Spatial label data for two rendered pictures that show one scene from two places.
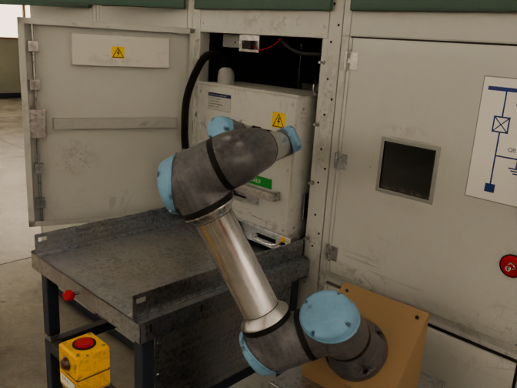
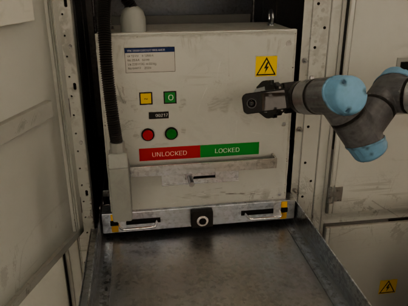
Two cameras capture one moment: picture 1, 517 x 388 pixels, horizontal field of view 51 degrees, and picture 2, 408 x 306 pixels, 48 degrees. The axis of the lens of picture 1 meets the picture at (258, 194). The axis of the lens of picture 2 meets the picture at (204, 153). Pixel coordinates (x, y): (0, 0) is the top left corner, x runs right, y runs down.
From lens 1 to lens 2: 1.52 m
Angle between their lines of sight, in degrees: 49
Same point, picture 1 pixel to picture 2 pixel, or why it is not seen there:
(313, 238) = (303, 187)
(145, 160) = (26, 185)
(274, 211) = (264, 177)
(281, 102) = (270, 42)
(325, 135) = (316, 71)
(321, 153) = not seen: hidden behind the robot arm
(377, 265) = (388, 186)
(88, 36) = not seen: outside the picture
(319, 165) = not seen: hidden behind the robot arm
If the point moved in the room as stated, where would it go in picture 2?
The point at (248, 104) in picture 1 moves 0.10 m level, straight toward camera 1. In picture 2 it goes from (209, 53) to (244, 57)
